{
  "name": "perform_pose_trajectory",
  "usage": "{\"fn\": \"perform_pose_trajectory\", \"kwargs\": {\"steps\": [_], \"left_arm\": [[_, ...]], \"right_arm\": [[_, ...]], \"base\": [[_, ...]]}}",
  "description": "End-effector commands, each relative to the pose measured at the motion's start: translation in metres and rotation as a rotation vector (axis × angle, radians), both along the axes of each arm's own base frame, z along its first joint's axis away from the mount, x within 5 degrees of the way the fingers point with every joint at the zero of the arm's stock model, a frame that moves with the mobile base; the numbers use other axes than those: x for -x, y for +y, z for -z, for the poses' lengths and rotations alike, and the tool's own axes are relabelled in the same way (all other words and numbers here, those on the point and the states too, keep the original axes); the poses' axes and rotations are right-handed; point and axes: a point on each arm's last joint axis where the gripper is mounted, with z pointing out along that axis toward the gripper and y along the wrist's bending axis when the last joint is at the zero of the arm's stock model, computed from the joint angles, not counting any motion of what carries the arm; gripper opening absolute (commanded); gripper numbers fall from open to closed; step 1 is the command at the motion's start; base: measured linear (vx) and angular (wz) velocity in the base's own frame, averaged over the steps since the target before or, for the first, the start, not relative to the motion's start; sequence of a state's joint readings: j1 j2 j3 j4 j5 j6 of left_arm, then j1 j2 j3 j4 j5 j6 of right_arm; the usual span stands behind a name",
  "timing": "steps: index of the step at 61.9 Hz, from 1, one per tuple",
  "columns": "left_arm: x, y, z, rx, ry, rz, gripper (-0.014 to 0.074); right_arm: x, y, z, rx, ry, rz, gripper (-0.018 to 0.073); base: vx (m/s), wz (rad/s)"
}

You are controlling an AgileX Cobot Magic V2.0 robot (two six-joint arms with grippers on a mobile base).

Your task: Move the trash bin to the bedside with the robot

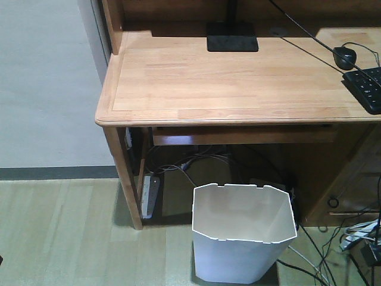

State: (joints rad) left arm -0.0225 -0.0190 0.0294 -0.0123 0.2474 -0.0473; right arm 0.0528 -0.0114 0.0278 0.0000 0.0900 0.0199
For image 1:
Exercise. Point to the grey power strip under desk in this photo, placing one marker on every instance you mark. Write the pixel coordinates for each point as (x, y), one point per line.
(151, 186)

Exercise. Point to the black keyboard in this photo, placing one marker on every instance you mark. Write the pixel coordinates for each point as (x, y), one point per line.
(365, 90)

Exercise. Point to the white plastic trash bin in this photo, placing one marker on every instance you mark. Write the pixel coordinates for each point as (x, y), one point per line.
(239, 231)

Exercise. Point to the black monitor stand base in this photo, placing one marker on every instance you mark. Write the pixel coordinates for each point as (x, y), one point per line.
(231, 35)

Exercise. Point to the white power strip right floor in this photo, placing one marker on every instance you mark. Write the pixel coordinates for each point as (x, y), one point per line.
(368, 231)

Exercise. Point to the black computer mouse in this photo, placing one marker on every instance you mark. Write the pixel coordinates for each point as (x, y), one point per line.
(344, 58)

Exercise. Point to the wooden desk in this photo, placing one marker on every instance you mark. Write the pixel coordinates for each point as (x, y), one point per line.
(162, 80)

